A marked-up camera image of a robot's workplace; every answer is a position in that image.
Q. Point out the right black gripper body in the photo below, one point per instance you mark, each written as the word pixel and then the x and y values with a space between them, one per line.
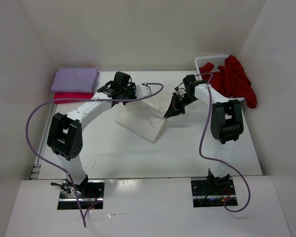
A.
pixel 184 100

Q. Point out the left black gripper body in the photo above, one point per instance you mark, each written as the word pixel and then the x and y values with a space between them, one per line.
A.
pixel 129 93

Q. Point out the cream white t shirt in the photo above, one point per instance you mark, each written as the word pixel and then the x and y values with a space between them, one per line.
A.
pixel 144 118

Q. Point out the lavender t shirt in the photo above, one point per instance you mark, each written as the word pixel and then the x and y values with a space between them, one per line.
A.
pixel 75 80

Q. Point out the pink t shirt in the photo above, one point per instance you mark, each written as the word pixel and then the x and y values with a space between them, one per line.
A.
pixel 70 97

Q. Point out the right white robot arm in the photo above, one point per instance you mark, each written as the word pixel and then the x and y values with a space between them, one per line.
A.
pixel 224 116

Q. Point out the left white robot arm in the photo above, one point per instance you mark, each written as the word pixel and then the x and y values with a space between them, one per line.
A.
pixel 65 134

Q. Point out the white plastic laundry basket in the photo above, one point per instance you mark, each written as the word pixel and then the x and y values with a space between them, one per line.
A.
pixel 216 60

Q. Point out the dark red t shirt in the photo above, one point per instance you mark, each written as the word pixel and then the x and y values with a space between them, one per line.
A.
pixel 232 81

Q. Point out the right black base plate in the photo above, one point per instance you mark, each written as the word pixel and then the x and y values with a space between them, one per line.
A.
pixel 205 194

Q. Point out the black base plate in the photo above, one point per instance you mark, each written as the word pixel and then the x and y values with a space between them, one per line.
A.
pixel 205 194
pixel 93 197

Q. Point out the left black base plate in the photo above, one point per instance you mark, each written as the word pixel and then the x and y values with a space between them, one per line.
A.
pixel 93 197

